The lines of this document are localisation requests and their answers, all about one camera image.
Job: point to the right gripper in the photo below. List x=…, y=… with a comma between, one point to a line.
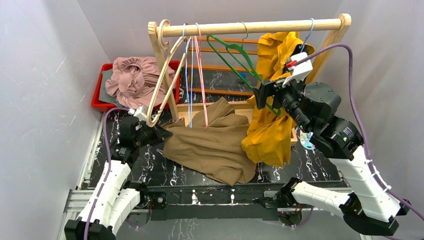
x=261, y=91

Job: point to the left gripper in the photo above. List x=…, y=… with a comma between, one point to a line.
x=156, y=134

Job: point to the yellow skirt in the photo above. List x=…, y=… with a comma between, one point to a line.
x=268, y=137

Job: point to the brown skirt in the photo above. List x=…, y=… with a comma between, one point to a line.
x=216, y=150

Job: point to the light blue hanger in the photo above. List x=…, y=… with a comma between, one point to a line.
x=302, y=47

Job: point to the pink skirt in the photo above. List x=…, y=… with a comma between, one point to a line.
x=133, y=80

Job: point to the green hanger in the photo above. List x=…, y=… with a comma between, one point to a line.
x=239, y=49

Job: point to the grey pleated skirt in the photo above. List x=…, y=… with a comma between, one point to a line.
x=105, y=100

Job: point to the pink hanger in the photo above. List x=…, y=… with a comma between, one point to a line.
x=197, y=45

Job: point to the beige wooden hanger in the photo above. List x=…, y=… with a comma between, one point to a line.
x=163, y=53

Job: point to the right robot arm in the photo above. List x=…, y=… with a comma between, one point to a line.
x=369, y=209

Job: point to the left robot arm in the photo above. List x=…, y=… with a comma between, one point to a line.
x=114, y=196

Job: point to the orange wooden shelf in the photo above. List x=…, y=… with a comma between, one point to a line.
x=220, y=79

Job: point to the small blue object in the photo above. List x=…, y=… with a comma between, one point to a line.
x=242, y=75

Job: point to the white teal object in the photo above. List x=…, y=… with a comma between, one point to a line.
x=305, y=140

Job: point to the red plastic bin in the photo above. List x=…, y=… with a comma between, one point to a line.
x=176, y=91

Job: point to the wooden clothes rack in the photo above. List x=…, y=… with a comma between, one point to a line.
x=326, y=32

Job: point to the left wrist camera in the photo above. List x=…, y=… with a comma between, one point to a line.
x=141, y=113

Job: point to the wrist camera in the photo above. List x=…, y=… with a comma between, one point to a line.
x=298, y=72
x=141, y=113

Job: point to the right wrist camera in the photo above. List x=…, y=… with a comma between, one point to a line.
x=298, y=72

